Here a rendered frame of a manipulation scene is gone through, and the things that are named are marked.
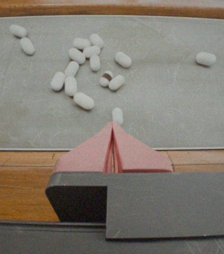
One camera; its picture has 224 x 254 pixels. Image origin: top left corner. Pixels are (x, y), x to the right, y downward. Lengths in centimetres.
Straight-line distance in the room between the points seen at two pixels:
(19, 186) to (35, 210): 4
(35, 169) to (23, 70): 20
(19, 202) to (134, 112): 22
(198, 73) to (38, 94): 31
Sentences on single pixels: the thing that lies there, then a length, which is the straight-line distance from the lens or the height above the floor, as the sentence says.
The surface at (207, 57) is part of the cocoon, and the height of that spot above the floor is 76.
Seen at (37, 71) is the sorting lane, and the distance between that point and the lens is 33.
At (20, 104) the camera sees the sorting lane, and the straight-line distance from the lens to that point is 31.
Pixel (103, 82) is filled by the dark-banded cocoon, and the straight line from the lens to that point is 27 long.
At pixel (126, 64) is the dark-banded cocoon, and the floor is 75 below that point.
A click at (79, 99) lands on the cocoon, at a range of 25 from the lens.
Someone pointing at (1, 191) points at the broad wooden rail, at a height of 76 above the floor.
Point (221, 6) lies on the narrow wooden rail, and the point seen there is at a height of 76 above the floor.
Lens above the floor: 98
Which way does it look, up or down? 75 degrees down
